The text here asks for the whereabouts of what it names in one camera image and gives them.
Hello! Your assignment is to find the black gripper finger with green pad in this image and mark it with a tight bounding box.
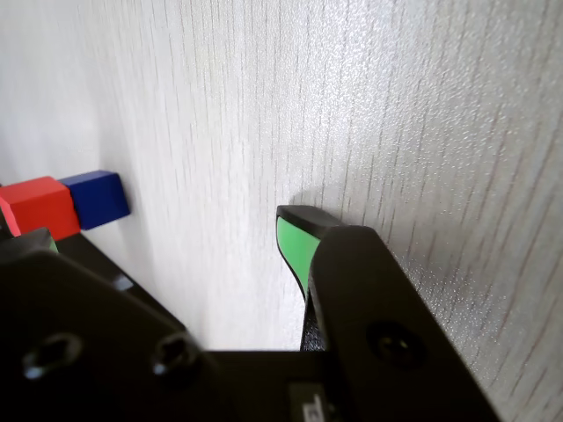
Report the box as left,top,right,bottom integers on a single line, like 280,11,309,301
0,226,230,422
275,204,501,422

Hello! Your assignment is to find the red wooden cube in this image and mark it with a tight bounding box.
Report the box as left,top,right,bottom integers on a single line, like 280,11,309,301
0,176,82,243

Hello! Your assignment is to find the blue wooden cube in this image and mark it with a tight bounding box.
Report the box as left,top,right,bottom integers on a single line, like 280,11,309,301
58,170,132,231

